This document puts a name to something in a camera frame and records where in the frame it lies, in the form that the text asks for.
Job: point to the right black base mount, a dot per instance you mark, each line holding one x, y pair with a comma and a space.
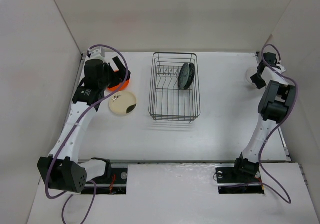
242, 177

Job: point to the orange plate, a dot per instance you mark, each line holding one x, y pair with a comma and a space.
117, 81

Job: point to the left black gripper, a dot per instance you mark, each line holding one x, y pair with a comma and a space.
122, 72

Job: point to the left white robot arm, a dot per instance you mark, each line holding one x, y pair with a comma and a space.
60, 169

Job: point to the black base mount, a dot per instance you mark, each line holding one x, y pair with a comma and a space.
242, 177
110, 179

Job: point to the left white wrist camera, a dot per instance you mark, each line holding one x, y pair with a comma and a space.
96, 53

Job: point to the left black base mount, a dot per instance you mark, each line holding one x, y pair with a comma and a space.
110, 179

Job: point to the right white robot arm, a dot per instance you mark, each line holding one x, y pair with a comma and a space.
274, 107

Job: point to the grey wire dish rack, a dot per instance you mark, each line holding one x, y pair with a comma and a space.
166, 101

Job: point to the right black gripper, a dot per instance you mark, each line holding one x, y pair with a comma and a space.
259, 84

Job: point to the cream plate with black spot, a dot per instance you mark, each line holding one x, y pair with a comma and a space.
122, 102

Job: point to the blue floral plate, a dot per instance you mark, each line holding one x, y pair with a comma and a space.
183, 76

